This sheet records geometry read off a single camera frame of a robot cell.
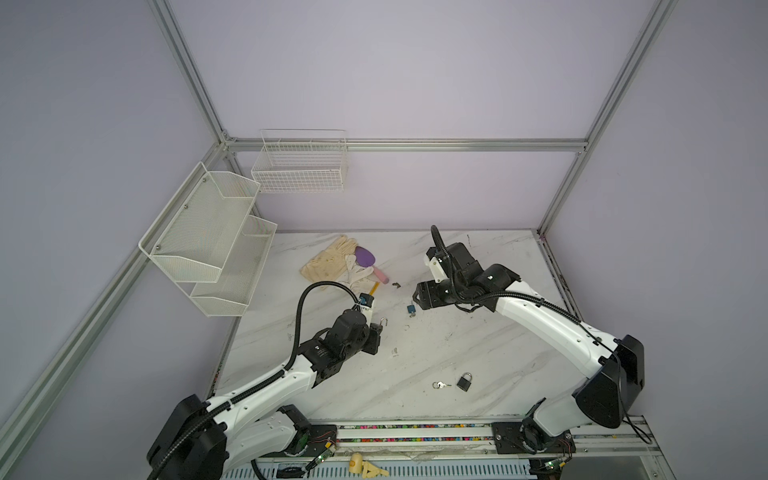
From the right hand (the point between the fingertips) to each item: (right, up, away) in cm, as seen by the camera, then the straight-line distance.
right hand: (420, 294), depth 78 cm
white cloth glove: (-20, +2, +26) cm, 33 cm away
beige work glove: (-31, +8, +33) cm, 46 cm away
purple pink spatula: (-17, +9, +34) cm, 39 cm away
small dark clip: (-6, 0, +26) cm, 27 cm away
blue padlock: (-1, -7, +20) cm, 21 cm away
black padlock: (+13, -25, +5) cm, 29 cm away
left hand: (-12, -10, +4) cm, 16 cm away
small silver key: (+6, -26, +4) cm, 27 cm away
